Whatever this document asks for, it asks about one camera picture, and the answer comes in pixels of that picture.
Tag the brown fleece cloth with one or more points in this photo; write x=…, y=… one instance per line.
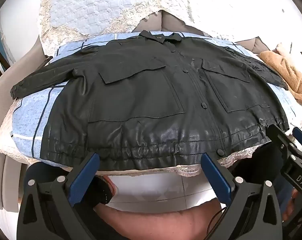
x=291, y=77

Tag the light blue quilted cover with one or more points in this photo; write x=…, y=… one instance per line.
x=90, y=10

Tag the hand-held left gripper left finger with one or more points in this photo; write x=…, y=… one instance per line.
x=83, y=173

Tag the blue checked blanket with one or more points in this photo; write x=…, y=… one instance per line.
x=35, y=110

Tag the black jacket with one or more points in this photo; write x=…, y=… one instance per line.
x=141, y=92

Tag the person's right hand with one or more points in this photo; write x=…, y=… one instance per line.
x=289, y=212

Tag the black slipper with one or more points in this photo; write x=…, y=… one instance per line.
x=104, y=190

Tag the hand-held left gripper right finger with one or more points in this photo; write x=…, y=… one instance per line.
x=216, y=177

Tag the person's left leg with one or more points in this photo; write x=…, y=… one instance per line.
x=151, y=222

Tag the white quilted cover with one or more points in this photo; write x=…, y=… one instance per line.
x=216, y=5

